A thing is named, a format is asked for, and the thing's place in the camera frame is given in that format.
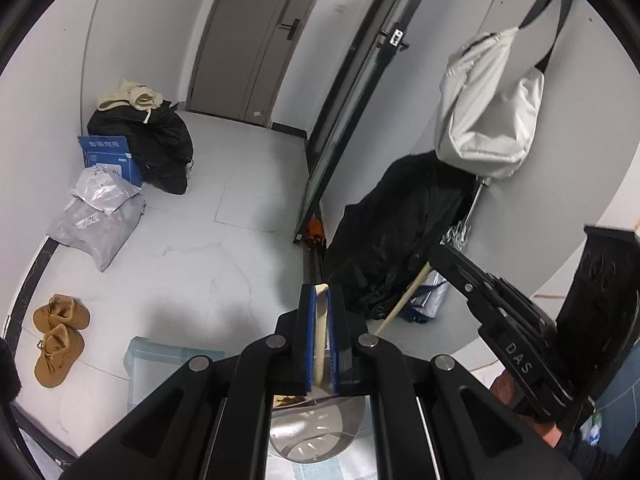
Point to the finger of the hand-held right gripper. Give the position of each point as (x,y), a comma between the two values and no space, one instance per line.
(465,275)

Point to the grey plastic parcel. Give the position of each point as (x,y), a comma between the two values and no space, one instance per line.
(95,232)

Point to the beige cloth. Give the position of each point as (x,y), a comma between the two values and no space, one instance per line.
(132,95)

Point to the tan suede shoe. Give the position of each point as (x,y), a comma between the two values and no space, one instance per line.
(62,312)
(57,355)

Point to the light wooden chopstick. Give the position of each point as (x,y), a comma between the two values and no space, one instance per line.
(320,340)
(400,305)

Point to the black fuzzy cloth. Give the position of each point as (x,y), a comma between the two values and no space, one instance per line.
(6,370)

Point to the translucent white utensil holder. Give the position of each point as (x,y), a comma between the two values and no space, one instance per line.
(310,435)

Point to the grey brown door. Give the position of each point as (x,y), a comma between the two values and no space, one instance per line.
(235,50)

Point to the white fabric bag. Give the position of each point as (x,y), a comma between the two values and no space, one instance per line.
(485,110)

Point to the white plastic parcel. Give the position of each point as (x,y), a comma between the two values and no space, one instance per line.
(102,187)

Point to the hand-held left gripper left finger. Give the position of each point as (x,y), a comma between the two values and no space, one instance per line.
(311,340)

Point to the orange object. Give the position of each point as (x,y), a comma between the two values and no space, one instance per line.
(315,232)

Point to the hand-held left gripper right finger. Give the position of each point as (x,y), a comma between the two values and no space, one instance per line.
(334,340)

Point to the blue cardboard box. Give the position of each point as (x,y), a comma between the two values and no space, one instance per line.
(102,152)

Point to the black bag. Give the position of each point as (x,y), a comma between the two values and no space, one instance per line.
(160,145)

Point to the black jacket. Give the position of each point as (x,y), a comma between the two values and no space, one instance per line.
(390,220)

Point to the teal checkered tablecloth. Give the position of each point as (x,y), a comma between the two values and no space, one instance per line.
(150,365)

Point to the black framed glass door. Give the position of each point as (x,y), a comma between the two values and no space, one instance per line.
(350,110)

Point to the person's right hand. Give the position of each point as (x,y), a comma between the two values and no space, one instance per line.
(502,390)

